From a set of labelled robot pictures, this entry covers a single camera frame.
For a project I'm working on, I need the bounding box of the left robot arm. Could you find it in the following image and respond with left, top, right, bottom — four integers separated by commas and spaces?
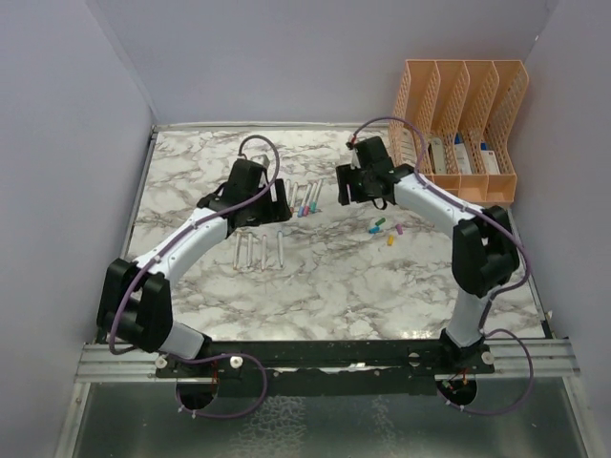
96, 158, 291, 377

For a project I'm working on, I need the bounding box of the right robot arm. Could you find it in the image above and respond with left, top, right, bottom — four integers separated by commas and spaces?
336, 136, 519, 373

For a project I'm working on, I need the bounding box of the white box in organizer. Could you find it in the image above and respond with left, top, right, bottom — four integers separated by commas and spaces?
398, 128, 417, 167

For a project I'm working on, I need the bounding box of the blue white box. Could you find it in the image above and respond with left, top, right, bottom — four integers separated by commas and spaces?
453, 133, 474, 175

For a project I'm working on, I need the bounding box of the orange file organizer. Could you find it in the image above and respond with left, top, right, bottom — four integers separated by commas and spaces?
389, 59, 529, 207

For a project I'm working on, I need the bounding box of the red white box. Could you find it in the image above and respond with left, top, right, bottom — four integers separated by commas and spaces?
480, 142, 500, 175

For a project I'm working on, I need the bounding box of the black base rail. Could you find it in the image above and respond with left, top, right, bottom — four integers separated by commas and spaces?
156, 339, 495, 397

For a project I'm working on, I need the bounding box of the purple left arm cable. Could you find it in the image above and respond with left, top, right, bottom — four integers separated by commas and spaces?
107, 135, 282, 420

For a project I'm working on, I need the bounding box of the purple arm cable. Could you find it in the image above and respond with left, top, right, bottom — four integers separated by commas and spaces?
348, 115, 534, 416
107, 135, 282, 420

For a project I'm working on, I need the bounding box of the aluminium frame rail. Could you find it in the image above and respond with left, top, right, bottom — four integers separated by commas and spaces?
76, 337, 580, 382

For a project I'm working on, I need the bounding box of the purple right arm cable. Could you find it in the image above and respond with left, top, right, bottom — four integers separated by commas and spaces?
348, 115, 534, 416

